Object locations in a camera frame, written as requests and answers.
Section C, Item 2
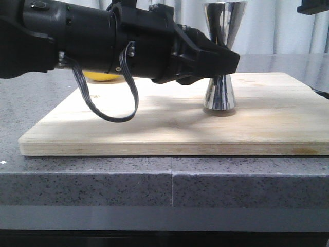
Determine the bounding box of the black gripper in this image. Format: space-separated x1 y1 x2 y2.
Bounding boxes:
110 1 240 84
297 0 328 15

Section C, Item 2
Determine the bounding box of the steel hourglass jigger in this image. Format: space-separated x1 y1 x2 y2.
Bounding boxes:
204 1 247 111

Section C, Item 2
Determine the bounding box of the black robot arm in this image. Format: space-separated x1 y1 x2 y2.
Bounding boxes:
1 1 240 85

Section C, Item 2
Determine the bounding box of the wooden cutting board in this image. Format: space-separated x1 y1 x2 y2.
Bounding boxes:
19 73 328 156

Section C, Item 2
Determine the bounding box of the yellow lemon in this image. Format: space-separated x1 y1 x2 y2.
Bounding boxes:
83 71 120 82

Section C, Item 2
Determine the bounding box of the black ribbon cable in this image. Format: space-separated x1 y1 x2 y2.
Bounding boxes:
59 40 140 123

